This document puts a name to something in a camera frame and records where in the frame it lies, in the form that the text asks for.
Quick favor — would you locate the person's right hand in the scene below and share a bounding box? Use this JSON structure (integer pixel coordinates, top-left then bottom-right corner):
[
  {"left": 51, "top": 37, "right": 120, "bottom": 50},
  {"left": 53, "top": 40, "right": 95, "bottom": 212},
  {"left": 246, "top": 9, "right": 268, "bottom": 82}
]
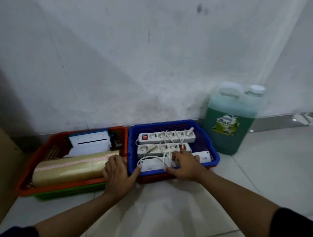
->
[{"left": 163, "top": 149, "right": 207, "bottom": 182}]

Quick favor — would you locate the person's left hand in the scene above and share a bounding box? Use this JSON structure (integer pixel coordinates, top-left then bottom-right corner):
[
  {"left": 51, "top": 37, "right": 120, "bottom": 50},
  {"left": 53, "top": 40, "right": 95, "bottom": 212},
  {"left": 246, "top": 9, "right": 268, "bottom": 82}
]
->
[{"left": 102, "top": 154, "right": 142, "bottom": 202}]

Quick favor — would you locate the blue plastic basket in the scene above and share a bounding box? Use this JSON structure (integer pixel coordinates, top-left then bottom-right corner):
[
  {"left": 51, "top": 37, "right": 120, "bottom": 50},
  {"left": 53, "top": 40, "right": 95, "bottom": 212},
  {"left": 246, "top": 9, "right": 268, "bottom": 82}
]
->
[{"left": 127, "top": 119, "right": 220, "bottom": 177}]

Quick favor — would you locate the red plastic basket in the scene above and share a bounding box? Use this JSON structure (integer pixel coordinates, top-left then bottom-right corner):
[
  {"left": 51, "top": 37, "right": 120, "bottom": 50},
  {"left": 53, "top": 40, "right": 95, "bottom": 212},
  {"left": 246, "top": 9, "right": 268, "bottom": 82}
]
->
[
  {"left": 16, "top": 126, "right": 128, "bottom": 198},
  {"left": 137, "top": 165, "right": 216, "bottom": 184}
]

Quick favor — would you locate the white cord-wrapped power strip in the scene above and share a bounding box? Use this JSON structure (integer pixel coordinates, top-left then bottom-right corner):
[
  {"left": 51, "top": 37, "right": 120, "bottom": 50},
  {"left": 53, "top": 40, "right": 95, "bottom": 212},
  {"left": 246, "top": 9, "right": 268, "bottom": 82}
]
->
[{"left": 137, "top": 150, "right": 212, "bottom": 172}]

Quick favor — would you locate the white power strip red switch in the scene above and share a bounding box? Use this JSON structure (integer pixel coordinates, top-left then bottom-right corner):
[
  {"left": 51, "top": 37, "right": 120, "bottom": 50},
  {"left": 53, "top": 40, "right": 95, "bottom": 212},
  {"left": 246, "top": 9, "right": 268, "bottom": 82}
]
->
[
  {"left": 136, "top": 142, "right": 192, "bottom": 159},
  {"left": 136, "top": 127, "right": 197, "bottom": 145}
]

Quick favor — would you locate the white paper roll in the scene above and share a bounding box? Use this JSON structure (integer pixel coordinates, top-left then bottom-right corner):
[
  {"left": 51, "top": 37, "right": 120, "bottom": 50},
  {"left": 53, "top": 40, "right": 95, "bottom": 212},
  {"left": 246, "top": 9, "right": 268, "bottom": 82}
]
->
[{"left": 63, "top": 140, "right": 112, "bottom": 158}]

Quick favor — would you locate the blue framed white board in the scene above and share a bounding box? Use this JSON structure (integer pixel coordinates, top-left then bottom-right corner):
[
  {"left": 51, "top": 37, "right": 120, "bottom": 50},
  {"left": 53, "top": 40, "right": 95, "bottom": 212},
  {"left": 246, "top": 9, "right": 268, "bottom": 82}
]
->
[{"left": 68, "top": 128, "right": 123, "bottom": 150}]

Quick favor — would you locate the clear yellowish tape roll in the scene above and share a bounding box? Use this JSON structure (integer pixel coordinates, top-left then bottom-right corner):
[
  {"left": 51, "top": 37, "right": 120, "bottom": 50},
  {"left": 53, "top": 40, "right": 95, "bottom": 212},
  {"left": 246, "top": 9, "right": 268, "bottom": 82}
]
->
[{"left": 32, "top": 150, "right": 120, "bottom": 188}]

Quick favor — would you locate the green plastic basket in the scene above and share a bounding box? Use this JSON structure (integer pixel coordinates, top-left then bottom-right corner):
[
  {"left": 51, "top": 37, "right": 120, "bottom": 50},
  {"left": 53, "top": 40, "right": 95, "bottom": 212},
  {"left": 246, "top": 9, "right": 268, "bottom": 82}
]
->
[{"left": 32, "top": 182, "right": 107, "bottom": 201}]

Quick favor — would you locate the green dish soap jug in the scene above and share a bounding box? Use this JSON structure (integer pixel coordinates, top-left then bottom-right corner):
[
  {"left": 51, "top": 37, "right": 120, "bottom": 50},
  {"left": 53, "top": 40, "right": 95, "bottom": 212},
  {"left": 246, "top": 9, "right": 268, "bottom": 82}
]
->
[{"left": 203, "top": 81, "right": 266, "bottom": 156}]

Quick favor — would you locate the person's left forearm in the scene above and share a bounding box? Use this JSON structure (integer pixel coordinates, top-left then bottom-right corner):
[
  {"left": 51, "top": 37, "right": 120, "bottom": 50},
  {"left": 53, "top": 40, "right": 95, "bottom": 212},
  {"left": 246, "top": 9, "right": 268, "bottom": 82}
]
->
[{"left": 34, "top": 191, "right": 120, "bottom": 237}]

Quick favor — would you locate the person's right forearm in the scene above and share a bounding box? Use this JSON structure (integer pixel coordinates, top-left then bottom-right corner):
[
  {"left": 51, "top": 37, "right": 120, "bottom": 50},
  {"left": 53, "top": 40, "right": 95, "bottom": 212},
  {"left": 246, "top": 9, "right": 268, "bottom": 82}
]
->
[{"left": 197, "top": 168, "right": 281, "bottom": 237}]

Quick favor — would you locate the person's black left sleeve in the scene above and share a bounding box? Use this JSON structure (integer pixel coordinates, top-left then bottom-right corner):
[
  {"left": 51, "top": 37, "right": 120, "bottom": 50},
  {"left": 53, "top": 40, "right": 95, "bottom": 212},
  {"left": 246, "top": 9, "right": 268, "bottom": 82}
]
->
[{"left": 0, "top": 226, "right": 39, "bottom": 237}]

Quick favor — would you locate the person's black sleeve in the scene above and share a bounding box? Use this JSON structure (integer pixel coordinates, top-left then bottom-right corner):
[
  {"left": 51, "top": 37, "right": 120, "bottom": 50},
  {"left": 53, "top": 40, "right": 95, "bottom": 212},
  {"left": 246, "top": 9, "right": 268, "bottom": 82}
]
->
[
  {"left": 269, "top": 207, "right": 313, "bottom": 237},
  {"left": 0, "top": 226, "right": 39, "bottom": 237}
]

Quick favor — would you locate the person's black right sleeve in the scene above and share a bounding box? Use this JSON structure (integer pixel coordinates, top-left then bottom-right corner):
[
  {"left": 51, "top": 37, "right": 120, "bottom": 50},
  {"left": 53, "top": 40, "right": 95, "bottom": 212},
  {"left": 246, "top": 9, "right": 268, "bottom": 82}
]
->
[{"left": 269, "top": 207, "right": 313, "bottom": 237}]

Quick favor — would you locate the brown cardboard panel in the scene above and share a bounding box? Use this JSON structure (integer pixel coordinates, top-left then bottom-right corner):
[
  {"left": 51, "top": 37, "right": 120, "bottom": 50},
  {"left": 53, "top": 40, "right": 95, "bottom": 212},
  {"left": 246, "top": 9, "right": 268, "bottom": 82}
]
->
[{"left": 0, "top": 127, "right": 27, "bottom": 224}]

